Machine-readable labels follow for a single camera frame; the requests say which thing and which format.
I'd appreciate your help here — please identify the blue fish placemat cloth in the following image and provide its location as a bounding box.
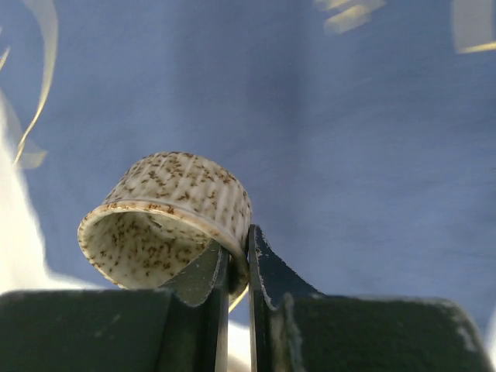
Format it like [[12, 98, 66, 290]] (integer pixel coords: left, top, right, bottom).
[[0, 0, 496, 330]]

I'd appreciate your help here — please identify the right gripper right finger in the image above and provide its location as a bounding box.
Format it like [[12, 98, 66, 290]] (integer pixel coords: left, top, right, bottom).
[[246, 225, 492, 372]]

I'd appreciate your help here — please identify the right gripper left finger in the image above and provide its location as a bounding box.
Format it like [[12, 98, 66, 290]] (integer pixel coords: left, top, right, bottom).
[[1, 243, 229, 371]]

